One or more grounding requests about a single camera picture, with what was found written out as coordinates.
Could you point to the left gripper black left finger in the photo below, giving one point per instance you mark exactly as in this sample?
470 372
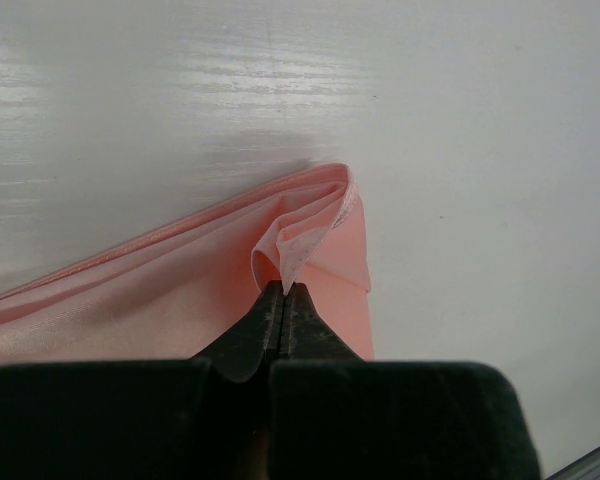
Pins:
205 417

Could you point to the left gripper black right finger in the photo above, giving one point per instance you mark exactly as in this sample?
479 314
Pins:
336 416

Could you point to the pink satin napkin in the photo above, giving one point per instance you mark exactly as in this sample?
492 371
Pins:
171 292

